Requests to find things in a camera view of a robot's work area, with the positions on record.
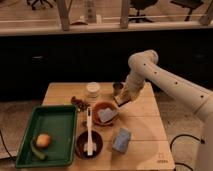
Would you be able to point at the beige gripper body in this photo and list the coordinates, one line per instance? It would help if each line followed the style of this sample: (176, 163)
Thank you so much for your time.
(123, 97)

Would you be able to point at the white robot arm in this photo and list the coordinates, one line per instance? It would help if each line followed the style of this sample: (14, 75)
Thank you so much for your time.
(199, 100)

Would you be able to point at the small metal cup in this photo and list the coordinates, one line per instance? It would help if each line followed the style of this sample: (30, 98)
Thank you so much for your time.
(117, 87)

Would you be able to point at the white paper cup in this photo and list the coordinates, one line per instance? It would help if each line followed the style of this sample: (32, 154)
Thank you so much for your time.
(93, 89)

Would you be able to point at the grey white cloth piece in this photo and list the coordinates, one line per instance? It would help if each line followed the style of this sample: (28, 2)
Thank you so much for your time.
(106, 114)

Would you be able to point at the orange brown bowl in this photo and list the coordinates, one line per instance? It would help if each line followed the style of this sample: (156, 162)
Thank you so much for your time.
(103, 105)

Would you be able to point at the white spatula brush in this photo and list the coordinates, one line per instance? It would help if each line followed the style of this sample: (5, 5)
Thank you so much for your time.
(89, 131)

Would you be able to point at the dark dried fruit cluster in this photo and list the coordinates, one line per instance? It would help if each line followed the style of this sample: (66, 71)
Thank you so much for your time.
(81, 105)

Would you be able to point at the blue sponge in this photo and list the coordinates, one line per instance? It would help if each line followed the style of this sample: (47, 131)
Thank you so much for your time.
(121, 141)

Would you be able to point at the dark brown bowl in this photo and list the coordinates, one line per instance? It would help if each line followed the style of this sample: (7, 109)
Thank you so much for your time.
(81, 145)

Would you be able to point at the green plastic tray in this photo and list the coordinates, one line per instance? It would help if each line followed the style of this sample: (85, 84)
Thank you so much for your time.
(60, 123)

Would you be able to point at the black office chair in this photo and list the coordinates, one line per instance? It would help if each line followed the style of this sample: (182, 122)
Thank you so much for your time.
(139, 5)

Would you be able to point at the yellow red apple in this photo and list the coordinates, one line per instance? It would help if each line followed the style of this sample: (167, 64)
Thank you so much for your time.
(43, 140)

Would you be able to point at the green cucumber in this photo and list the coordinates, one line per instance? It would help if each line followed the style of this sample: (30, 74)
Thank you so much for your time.
(40, 155)

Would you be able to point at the black chair far right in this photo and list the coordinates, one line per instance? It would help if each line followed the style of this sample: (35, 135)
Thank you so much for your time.
(190, 4)

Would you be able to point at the black chair base left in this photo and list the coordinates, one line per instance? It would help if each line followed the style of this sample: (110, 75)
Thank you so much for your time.
(42, 3)

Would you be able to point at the wooden post right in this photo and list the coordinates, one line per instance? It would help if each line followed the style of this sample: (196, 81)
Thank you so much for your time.
(125, 5)

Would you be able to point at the wooden table leg post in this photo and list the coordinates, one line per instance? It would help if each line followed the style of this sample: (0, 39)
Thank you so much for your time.
(63, 13)

